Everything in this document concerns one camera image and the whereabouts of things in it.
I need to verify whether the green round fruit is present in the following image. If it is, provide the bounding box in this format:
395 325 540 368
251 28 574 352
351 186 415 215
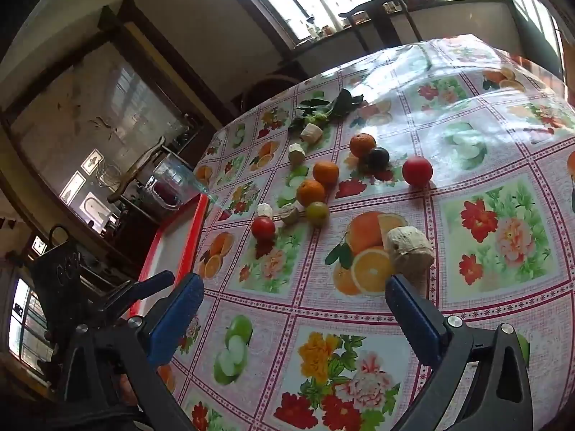
306 201 330 222

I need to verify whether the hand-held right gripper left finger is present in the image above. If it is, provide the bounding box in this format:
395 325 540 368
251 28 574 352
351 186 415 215
58 272 205 431

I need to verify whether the brown curved wooden frame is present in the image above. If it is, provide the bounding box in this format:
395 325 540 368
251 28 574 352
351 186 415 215
243 74 299 113

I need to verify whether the floral printed plastic tablecloth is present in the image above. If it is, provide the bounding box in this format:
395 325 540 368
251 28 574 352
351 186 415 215
166 33 575 431

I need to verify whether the green leafy sprig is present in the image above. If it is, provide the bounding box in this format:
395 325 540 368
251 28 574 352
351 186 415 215
288 88 364 130

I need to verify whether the large red tomato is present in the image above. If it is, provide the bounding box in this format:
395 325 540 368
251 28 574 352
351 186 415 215
402 155 434 186

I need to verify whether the orange tangerine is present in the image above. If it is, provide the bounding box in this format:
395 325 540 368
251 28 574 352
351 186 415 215
313 161 340 186
296 180 326 207
349 133 377 159

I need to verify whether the red rimmed white tray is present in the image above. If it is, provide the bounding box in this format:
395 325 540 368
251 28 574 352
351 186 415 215
128 192 211 319

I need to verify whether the clear glass mug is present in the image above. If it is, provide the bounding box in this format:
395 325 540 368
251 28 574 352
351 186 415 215
150 153 216 209

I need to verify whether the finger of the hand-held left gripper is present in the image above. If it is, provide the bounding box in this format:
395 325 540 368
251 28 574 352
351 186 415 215
105 270 176 312

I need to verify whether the brass curved handle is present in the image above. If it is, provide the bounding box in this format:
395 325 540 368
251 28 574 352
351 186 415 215
107 136 166 204

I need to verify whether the dark purple plum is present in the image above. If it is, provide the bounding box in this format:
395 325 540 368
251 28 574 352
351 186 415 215
365 147 390 169

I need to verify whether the small red tomato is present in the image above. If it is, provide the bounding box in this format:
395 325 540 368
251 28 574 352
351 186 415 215
251 216 276 240

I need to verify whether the dark wooden chair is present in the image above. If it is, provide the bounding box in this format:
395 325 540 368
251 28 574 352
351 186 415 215
338 0 424 50

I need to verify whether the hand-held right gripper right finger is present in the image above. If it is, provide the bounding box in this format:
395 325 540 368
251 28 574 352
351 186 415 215
385 274 533 431

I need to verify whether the large beige cork piece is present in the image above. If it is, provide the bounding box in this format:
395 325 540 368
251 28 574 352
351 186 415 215
383 227 436 274

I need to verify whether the wooden glass door cabinet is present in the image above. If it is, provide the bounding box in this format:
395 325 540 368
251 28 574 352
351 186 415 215
0 0 239 243

